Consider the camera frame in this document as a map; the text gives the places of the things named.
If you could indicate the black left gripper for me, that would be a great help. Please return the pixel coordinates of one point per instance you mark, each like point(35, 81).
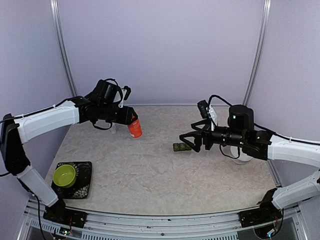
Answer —
point(126, 118)

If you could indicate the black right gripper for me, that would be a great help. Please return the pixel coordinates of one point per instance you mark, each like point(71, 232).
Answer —
point(206, 131)

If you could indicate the red bottle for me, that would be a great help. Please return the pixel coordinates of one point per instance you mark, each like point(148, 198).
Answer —
point(135, 129)

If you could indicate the white pill bottle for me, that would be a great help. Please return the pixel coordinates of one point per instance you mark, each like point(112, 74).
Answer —
point(113, 130)

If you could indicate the green pill organizer box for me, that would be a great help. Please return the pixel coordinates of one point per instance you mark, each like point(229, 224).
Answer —
point(181, 147)

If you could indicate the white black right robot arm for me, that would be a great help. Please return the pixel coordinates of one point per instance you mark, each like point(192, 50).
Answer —
point(262, 144)

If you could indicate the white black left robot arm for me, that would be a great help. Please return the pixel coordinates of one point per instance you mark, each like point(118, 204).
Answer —
point(105, 102)

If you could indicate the white bowl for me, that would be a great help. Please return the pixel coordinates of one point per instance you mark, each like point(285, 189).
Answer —
point(238, 156)

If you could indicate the green bowl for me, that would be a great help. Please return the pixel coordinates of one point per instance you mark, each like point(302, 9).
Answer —
point(64, 176)

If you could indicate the black patterned square plate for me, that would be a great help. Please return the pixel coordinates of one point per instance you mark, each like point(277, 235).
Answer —
point(82, 181)

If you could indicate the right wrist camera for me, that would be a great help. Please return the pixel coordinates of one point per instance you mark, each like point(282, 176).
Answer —
point(208, 114)

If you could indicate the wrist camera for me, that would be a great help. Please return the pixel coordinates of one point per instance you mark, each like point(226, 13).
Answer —
point(208, 114)
point(126, 91)

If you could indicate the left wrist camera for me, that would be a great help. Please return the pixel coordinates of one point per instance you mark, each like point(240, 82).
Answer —
point(126, 91)

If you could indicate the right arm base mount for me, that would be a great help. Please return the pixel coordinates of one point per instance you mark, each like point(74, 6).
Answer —
point(266, 212)

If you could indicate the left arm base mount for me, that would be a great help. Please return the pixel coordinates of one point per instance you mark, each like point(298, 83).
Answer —
point(70, 217)

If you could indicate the front aluminium rail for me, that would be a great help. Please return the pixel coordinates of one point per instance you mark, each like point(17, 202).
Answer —
point(111, 226)

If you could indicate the left aluminium frame post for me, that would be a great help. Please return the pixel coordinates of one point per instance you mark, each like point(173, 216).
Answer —
point(54, 6)

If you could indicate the aluminium frame post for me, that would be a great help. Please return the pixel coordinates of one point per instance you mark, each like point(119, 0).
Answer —
point(258, 52)
point(54, 6)

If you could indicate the right aluminium frame post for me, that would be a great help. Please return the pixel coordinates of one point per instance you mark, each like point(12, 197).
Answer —
point(258, 52)

